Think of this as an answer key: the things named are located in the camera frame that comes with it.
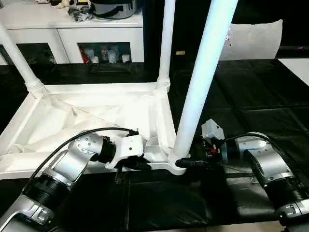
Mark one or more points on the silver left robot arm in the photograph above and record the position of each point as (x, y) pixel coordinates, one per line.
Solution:
(63, 169)

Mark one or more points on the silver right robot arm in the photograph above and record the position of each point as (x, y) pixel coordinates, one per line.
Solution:
(270, 169)

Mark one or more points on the dark gear on cabinet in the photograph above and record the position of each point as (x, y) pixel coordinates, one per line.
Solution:
(106, 7)

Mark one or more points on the white plastic table leg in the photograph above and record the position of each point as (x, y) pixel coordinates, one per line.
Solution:
(203, 72)
(19, 63)
(165, 43)

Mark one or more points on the grey cushion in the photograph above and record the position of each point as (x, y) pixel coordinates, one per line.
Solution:
(256, 41)

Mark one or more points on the white plastic table top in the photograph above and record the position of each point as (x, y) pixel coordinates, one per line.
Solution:
(87, 111)

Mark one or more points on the small yellow label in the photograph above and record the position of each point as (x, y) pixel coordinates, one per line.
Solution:
(180, 52)

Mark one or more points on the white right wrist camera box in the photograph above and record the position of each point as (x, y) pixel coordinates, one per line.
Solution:
(212, 130)

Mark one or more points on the black cabinet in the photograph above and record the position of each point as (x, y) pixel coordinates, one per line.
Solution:
(183, 24)

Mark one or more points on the black work mat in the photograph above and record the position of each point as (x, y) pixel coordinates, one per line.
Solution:
(260, 96)

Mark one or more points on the white board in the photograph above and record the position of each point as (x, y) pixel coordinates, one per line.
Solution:
(297, 67)

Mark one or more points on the white cabinet with glass doors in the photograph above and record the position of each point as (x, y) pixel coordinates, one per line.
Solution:
(72, 34)

